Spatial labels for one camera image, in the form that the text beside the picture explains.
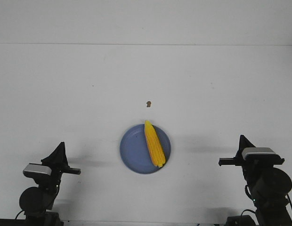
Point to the yellow corn cob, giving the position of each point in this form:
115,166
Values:
154,145

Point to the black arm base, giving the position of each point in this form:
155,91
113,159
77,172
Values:
47,219
244,220

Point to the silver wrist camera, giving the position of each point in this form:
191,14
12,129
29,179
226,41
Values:
256,153
33,170

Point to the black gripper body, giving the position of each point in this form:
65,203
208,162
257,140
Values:
54,179
253,165

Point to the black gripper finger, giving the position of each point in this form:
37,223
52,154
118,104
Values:
247,143
241,147
57,157
65,158

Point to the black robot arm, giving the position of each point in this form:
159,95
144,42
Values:
36,200
266,185

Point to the blue round plate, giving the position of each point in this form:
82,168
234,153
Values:
134,152

